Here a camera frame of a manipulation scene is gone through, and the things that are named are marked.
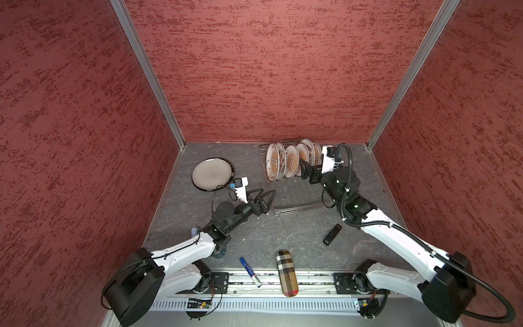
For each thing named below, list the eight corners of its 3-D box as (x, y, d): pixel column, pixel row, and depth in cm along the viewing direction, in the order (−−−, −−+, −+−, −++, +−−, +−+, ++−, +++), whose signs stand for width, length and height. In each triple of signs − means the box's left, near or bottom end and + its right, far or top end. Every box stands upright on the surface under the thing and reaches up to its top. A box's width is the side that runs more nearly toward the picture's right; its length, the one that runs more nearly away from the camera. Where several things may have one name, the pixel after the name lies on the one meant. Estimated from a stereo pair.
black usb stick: (321, 241, 87) (323, 238, 84) (333, 225, 92) (335, 221, 88) (328, 247, 85) (330, 244, 82) (340, 230, 90) (342, 227, 87)
